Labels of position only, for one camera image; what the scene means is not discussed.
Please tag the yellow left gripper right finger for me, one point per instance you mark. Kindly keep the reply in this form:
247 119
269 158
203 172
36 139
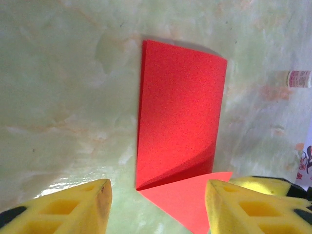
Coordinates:
246 214

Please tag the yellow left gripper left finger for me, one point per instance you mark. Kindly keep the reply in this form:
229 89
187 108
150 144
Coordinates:
80 214

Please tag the small white-capped bottle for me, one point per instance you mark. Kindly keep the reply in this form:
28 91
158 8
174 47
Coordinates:
298 79

